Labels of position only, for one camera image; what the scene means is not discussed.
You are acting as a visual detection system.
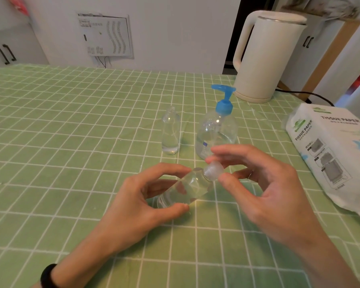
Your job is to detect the person's left hand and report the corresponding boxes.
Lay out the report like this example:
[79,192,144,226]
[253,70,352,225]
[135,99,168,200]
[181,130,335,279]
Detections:
[97,162,192,255]

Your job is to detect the person's right hand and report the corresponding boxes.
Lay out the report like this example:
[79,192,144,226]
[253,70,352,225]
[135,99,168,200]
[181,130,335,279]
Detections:
[205,144,318,246]

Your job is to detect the small clear plastic bottle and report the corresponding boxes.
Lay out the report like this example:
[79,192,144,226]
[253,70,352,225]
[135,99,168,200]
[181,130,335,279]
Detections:
[161,106,181,156]
[157,168,214,209]

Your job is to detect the small white bottle cap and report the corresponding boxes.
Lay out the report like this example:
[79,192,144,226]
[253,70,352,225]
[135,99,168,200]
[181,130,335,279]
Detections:
[204,160,224,181]

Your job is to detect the large clear bottle blue pump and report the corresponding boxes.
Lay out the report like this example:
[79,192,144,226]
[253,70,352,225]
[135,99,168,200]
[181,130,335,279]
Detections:
[195,84,238,161]

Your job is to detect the person's left forearm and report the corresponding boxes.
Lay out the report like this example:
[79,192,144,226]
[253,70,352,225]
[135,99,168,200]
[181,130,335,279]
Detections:
[33,234,132,288]

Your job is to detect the white tissue paper pack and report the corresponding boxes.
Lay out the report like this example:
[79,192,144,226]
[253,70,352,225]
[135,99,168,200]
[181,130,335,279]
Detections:
[285,103,360,227]

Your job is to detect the green checked tablecloth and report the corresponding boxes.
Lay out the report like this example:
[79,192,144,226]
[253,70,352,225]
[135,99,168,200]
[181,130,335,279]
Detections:
[0,63,360,288]

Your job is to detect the black wrist band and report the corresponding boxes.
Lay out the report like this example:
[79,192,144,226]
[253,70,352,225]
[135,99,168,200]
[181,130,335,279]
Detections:
[40,263,59,288]

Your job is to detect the cream electric kettle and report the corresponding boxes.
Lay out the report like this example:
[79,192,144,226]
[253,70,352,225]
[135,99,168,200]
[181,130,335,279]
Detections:
[232,10,308,104]

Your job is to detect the white door wooden side cabinet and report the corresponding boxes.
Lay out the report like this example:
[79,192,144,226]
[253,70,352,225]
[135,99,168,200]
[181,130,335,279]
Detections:
[277,6,360,101]

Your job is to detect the leaning framed picture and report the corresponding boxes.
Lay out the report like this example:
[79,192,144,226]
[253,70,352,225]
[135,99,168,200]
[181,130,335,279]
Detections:
[283,0,312,11]

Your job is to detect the crumpled grey paper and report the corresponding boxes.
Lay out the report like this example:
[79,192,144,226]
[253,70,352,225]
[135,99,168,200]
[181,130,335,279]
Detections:
[313,0,360,20]

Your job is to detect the wooden top white cabinet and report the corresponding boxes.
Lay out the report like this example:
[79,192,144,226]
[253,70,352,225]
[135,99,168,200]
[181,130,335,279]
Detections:
[0,0,50,69]

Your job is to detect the pink hanging item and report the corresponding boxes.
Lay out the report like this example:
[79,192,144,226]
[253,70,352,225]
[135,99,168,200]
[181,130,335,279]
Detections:
[7,0,29,15]

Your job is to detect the black power cable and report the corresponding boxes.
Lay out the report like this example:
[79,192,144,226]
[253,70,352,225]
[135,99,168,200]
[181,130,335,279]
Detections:
[275,88,335,107]

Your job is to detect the thin loose wall wires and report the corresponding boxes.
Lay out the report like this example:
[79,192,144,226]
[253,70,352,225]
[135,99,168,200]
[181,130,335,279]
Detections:
[96,56,112,69]

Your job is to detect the white wall panel cover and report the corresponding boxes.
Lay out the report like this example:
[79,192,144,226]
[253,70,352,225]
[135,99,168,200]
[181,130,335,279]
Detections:
[77,12,135,60]

